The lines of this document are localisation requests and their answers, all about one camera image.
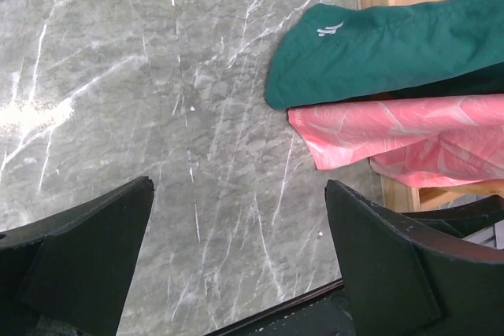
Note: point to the pink patterned shorts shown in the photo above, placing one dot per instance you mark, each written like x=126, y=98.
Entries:
x=424, y=142

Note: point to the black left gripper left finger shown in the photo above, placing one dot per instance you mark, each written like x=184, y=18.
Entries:
x=75, y=266

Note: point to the green shorts on rack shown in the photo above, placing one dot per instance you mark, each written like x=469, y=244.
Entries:
x=428, y=49

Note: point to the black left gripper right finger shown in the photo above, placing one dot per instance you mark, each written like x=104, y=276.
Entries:
x=417, y=273

